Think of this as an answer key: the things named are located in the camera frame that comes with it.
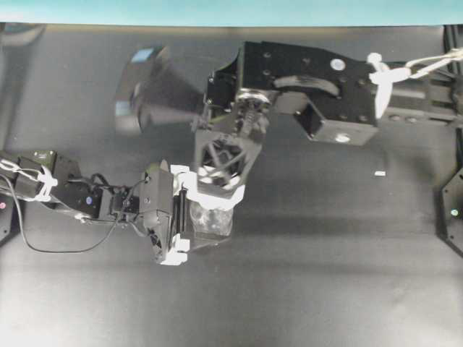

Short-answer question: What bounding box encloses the clear plastic bottle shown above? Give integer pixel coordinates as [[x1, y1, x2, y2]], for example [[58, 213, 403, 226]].
[[189, 201, 234, 252]]

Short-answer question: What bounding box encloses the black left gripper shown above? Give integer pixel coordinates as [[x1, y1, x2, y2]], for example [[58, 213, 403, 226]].
[[139, 161, 219, 266]]

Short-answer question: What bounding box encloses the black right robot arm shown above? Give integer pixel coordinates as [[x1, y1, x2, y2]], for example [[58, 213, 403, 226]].
[[177, 41, 462, 211]]

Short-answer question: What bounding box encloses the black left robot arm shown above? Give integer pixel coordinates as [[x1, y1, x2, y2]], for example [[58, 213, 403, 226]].
[[1, 151, 226, 266]]

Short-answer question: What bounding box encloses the teal backdrop board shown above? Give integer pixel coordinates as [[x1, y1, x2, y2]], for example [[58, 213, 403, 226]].
[[1, 1, 462, 27]]

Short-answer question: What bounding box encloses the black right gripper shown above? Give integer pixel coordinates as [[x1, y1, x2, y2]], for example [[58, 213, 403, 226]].
[[184, 72, 270, 210]]

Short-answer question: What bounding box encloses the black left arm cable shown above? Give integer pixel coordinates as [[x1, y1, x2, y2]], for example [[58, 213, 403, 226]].
[[7, 173, 145, 254]]

